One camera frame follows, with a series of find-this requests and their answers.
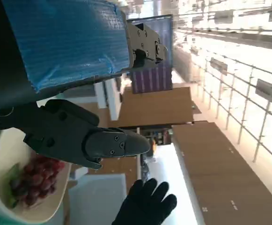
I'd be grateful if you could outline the brown wooden cabinet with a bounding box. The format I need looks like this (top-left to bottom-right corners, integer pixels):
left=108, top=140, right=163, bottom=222
left=172, top=120, right=272, bottom=225
left=118, top=86, right=202, bottom=128

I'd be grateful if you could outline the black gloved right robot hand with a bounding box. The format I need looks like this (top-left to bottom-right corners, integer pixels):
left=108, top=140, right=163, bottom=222
left=111, top=178, right=177, bottom=225

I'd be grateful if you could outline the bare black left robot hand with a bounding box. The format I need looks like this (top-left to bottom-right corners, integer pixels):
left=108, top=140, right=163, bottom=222
left=0, top=0, right=168, bottom=171

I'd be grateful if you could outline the purple screen monitor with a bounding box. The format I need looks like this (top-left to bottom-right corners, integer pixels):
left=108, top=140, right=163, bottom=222
left=126, top=14, right=174, bottom=94

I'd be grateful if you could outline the purple toy grape bunch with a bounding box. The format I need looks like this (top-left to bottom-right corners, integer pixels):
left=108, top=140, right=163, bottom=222
left=6, top=154, right=66, bottom=209

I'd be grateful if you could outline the white square plate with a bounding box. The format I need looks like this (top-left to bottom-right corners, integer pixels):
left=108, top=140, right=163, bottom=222
left=0, top=127, right=72, bottom=223

